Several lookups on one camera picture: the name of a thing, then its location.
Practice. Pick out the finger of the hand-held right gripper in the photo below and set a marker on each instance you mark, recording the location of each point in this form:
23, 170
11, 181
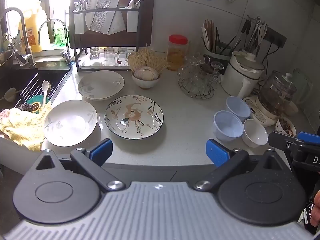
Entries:
310, 138
281, 141

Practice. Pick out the red lid plastic jar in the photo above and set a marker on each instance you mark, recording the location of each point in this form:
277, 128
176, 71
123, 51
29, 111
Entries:
177, 52

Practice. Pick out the white garlic bowl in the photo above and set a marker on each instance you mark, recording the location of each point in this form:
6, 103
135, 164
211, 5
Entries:
146, 83

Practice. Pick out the yellow detergent bottle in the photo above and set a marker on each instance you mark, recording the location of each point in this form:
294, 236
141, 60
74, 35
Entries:
32, 35

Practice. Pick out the clear glass pitcher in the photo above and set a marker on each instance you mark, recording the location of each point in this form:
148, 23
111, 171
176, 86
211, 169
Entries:
303, 87

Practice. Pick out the tall chrome pull-down faucet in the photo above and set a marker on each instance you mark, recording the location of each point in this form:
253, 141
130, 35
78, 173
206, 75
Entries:
23, 30

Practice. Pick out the black wall socket strip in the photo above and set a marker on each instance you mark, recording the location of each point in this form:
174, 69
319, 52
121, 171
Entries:
277, 37

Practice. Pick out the white electric cooking pot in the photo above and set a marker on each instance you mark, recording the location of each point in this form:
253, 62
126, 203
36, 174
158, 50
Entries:
240, 77

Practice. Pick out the white rack utensil cup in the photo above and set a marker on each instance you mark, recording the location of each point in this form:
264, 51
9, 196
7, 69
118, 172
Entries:
132, 20
80, 22

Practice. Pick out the stainless steel bowl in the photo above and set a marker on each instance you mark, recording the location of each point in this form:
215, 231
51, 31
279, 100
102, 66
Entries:
5, 58

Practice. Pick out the white drip tray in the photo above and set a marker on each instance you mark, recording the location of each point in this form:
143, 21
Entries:
85, 64

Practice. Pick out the bundle of black chopsticks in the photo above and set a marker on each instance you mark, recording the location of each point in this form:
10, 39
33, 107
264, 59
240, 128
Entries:
230, 43

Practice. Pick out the white spoon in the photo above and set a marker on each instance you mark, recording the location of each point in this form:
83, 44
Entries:
45, 87

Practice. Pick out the glass electric kettle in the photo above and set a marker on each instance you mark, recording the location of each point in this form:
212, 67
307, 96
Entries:
275, 95

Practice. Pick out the clear drinking glass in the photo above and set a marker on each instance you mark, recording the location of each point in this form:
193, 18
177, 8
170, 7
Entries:
94, 53
109, 56
122, 55

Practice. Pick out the bundle of wooden chopsticks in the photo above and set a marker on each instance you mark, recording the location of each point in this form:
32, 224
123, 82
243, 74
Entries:
210, 35

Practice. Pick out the small leaf patterned bowl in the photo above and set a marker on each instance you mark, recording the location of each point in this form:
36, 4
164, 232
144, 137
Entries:
285, 127

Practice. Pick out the floral patterned plate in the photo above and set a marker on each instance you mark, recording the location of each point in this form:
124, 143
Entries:
133, 116

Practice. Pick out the white shallow plate leaf print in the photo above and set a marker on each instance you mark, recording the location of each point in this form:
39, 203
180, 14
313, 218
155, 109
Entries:
70, 125

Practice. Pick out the small chrome faucet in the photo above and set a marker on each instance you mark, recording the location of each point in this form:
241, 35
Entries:
64, 35

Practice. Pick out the cream kettle base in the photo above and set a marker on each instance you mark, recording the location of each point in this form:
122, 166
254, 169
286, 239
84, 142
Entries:
257, 111

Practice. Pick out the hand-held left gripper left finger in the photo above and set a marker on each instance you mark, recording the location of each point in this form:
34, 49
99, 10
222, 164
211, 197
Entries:
101, 152

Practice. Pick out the white deep plate leaf print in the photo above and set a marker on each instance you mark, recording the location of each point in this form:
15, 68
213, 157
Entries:
100, 83

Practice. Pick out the light blue bowl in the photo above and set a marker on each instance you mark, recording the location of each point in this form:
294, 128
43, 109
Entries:
237, 107
227, 127

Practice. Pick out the black metal dish rack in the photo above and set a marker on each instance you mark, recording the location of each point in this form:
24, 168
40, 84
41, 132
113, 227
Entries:
72, 40

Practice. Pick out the green white utensil holder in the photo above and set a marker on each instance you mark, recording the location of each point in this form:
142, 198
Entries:
220, 55

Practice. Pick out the person's right hand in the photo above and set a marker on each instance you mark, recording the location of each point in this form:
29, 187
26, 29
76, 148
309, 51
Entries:
317, 210

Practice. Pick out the garlic bulb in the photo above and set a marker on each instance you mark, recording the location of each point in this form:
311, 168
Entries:
146, 73

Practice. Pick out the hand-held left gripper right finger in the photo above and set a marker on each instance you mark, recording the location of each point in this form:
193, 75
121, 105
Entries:
217, 155

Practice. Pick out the wall hook rail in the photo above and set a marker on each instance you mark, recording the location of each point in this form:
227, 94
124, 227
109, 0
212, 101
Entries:
255, 18

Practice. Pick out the teal sponge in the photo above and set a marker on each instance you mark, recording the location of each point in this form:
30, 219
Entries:
35, 106

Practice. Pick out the black sink drain rack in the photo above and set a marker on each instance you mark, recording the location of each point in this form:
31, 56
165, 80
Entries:
32, 87

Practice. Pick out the black kitchen sink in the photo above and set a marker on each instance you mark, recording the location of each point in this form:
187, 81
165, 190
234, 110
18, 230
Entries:
15, 80

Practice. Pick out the green detergent bottle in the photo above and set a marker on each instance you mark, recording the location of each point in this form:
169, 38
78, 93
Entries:
59, 33

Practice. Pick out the grey patterned cutting board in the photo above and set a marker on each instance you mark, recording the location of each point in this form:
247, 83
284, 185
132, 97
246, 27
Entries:
103, 12

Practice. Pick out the yellow dish cloth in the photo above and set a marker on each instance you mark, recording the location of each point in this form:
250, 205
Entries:
22, 127

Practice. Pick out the steel wool scrubber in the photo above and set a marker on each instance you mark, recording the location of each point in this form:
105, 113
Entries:
25, 107

